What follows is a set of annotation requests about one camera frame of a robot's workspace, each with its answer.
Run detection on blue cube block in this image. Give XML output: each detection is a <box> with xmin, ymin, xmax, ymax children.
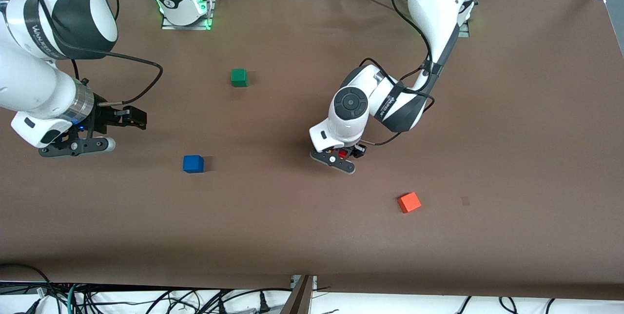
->
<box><xmin>183</xmin><ymin>155</ymin><xmax>205</xmax><ymax>174</ymax></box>

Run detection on orange cube block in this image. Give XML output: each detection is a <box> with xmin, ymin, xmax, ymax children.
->
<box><xmin>397</xmin><ymin>192</ymin><xmax>423</xmax><ymax>214</ymax></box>

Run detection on brown table cover sheet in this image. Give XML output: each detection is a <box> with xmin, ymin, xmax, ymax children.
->
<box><xmin>0</xmin><ymin>0</ymin><xmax>624</xmax><ymax>301</ymax></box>

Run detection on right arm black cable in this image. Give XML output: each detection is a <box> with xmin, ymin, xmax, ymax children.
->
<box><xmin>37</xmin><ymin>0</ymin><xmax>164</xmax><ymax>107</ymax></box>

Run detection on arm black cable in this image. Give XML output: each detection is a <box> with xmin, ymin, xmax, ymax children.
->
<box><xmin>37</xmin><ymin>0</ymin><xmax>164</xmax><ymax>107</ymax></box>
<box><xmin>358</xmin><ymin>0</ymin><xmax>437</xmax><ymax>147</ymax></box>

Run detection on right arm silver base plate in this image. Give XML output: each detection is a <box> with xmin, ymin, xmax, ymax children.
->
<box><xmin>161</xmin><ymin>0</ymin><xmax>216</xmax><ymax>31</ymax></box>

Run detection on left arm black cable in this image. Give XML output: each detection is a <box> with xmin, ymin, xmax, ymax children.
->
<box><xmin>358</xmin><ymin>0</ymin><xmax>437</xmax><ymax>147</ymax></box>

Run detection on small silver metal bracket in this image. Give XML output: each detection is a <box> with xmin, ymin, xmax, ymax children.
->
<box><xmin>291</xmin><ymin>275</ymin><xmax>318</xmax><ymax>290</ymax></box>

